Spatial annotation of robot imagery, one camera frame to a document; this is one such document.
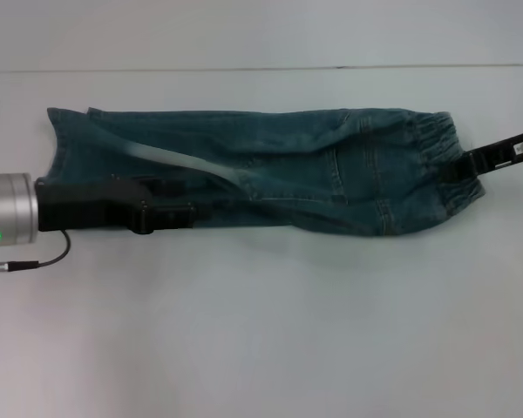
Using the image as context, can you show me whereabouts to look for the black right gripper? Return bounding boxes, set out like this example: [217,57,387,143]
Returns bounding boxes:
[435,126,523,186]

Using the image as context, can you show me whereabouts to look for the blue denim shorts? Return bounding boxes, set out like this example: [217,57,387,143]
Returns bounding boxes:
[41,106,485,239]

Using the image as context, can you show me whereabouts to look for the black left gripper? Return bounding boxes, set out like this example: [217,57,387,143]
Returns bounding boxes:
[35,173,210,235]

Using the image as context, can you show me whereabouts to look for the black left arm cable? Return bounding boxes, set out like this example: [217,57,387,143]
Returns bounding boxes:
[0,229,71,269]

